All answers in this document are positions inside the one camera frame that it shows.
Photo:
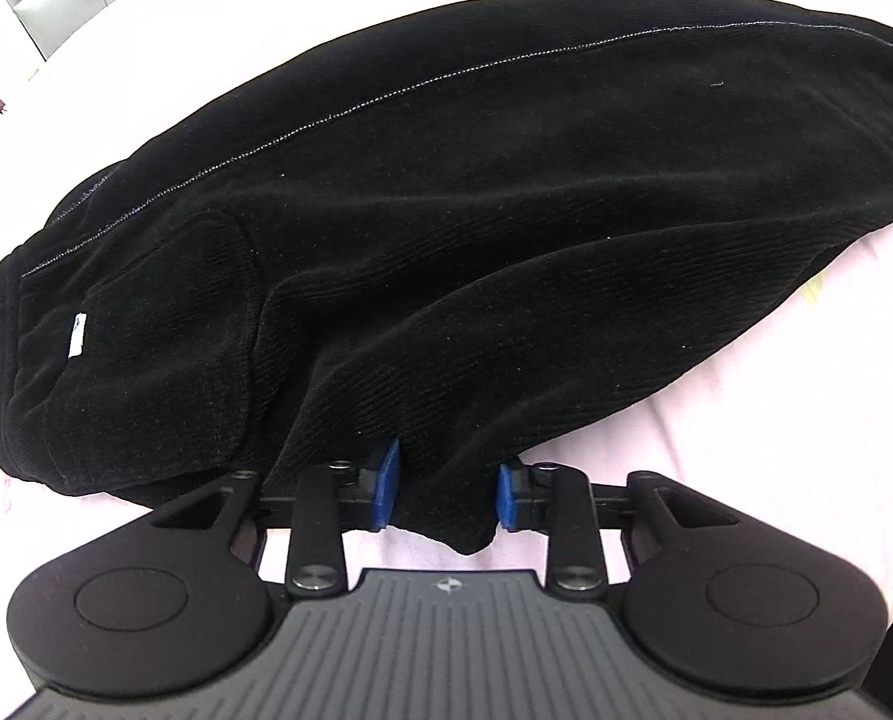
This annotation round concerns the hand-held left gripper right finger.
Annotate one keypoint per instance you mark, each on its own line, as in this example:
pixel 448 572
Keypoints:
pixel 505 496

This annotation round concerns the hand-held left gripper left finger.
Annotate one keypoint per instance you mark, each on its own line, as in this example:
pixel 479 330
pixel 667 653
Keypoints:
pixel 386 481

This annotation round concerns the black pants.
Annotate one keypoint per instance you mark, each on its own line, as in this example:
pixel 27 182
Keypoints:
pixel 454 225

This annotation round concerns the pink floral blanket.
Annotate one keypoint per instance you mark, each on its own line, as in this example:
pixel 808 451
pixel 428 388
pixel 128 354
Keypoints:
pixel 753 405

